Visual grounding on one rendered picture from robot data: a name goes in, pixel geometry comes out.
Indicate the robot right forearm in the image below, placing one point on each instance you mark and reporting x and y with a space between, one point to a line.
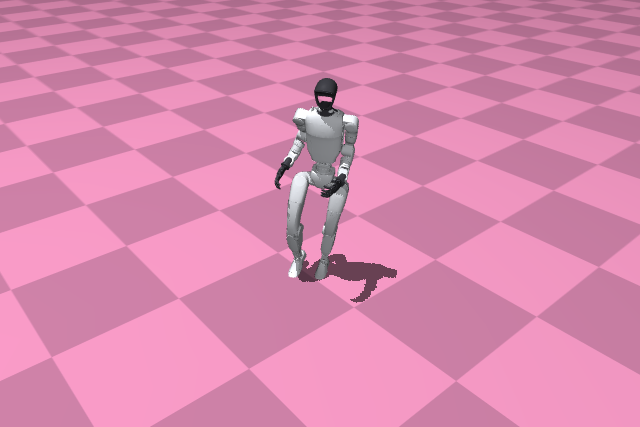
295 150

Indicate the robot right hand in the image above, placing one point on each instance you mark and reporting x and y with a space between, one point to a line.
284 166

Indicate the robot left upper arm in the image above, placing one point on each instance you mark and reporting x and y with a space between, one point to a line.
350 123

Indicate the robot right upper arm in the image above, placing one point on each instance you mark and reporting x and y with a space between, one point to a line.
299 120

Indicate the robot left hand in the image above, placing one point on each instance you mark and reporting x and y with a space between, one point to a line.
339 182

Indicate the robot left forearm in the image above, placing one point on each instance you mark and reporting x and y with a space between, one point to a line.
345 164

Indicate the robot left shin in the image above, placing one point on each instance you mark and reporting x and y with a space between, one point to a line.
326 246

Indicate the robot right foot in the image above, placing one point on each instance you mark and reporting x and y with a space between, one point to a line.
297 266

